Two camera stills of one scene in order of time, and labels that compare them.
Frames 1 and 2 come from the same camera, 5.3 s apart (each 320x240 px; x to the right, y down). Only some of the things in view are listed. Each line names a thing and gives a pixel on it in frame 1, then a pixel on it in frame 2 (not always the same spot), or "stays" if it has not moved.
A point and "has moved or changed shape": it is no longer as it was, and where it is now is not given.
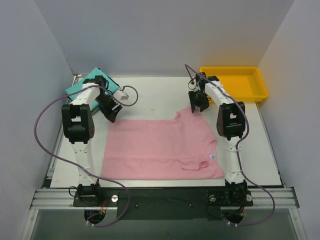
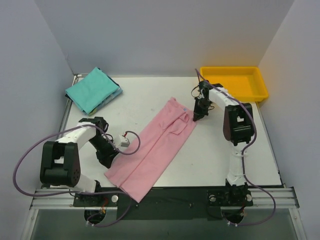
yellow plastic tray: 242,84 stays
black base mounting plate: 163,203 stays
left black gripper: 110,107 -> 105,155
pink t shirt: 184,148 has moved or changed shape
